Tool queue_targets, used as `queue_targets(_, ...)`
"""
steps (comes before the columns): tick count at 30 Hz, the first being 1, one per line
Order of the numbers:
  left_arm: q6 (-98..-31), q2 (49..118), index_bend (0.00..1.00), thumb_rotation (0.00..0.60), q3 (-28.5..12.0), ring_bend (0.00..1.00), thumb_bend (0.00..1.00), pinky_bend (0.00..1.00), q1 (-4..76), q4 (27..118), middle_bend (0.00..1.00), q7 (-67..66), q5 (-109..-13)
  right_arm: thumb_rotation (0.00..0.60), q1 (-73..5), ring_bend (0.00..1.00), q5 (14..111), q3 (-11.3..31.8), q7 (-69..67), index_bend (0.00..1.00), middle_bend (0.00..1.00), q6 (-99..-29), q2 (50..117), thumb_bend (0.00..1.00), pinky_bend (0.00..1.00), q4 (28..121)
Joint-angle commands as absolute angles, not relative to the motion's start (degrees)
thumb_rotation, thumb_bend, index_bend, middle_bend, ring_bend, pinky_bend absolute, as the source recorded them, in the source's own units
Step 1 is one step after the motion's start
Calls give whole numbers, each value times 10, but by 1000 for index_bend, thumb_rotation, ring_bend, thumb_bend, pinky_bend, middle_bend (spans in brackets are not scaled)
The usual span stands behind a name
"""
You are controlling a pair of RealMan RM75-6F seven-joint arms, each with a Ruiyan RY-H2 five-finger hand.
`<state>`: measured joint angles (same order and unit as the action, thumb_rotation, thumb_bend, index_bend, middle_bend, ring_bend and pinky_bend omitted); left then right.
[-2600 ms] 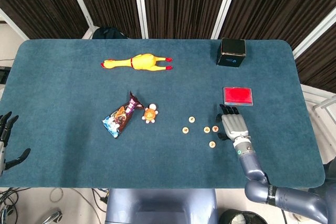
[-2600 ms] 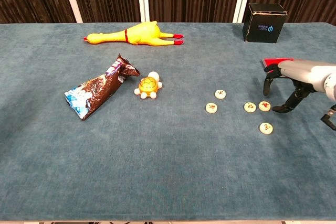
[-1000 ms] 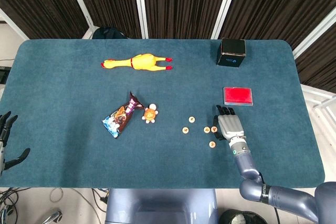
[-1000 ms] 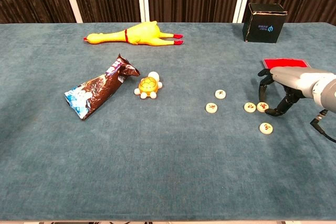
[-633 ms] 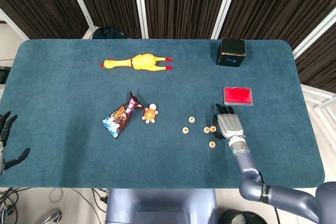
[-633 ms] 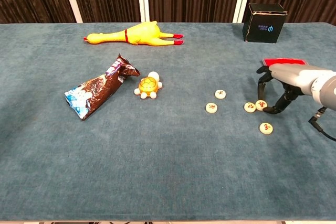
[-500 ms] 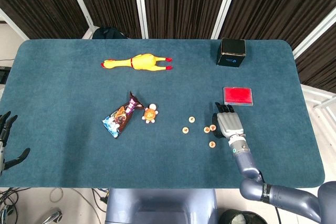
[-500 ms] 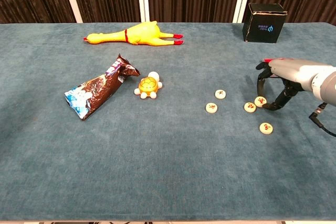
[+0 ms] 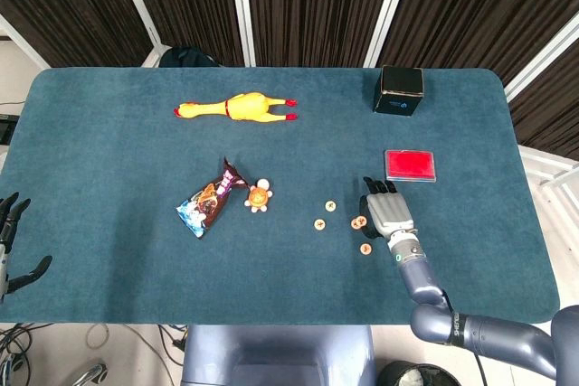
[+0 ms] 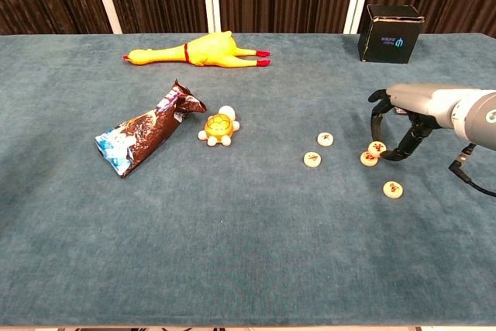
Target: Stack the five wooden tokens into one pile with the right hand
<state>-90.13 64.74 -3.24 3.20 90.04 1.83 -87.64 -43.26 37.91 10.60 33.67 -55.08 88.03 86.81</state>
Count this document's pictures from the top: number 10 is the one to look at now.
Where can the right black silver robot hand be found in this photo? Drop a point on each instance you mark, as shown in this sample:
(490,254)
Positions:
(422,104)

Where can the round wooden chess piece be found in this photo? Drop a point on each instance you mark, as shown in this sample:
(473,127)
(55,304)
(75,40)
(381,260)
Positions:
(312,159)
(377,148)
(393,190)
(366,160)
(325,138)

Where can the red ink pad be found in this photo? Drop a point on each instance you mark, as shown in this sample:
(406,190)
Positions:
(399,111)

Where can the black cardboard box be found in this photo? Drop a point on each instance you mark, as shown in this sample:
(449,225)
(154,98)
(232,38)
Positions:
(387,42)

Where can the orange turtle toy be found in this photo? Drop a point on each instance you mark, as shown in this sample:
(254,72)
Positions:
(219,127)

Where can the yellow rubber chicken toy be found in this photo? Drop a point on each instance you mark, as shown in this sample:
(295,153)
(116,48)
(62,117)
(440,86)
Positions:
(209,52)

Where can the blue felt table cloth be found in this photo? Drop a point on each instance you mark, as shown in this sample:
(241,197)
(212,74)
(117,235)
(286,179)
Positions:
(232,230)

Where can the brown snack bag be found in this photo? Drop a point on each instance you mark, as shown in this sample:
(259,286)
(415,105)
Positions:
(143,133)

